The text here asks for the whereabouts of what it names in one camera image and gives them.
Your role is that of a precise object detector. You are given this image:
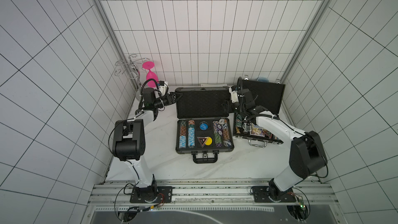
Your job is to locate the silver poker case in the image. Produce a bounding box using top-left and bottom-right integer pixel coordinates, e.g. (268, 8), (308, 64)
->
(200, 84), (228, 88)

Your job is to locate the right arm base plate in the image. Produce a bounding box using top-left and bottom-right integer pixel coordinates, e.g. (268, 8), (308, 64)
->
(250, 186), (297, 203)

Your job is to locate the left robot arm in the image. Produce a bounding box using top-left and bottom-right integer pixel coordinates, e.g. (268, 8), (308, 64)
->
(110, 85), (177, 196)

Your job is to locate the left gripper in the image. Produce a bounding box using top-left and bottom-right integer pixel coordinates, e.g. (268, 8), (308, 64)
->
(154, 91), (184, 107)

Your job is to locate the aluminium mounting rail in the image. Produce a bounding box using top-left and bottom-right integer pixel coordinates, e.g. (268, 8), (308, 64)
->
(88, 179), (338, 208)

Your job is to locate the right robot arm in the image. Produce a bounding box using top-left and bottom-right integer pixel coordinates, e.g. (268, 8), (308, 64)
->
(230, 87), (328, 202)

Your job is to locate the pink hourglass object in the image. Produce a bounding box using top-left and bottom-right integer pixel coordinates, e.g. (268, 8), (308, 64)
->
(142, 61), (159, 88)

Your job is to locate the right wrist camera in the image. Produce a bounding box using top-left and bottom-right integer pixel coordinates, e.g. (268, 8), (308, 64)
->
(229, 88), (239, 103)

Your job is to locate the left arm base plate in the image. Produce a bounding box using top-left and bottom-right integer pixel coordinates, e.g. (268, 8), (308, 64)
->
(130, 186), (173, 204)

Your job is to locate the blue round object behind case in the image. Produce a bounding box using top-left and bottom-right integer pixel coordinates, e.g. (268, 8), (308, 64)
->
(257, 77), (269, 83)

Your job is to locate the black poker case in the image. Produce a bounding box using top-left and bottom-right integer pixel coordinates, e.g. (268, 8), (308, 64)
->
(230, 78), (285, 147)
(175, 86), (235, 164)

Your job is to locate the chrome wire wall rack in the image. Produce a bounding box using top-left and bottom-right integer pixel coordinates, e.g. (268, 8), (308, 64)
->
(114, 54), (150, 90)

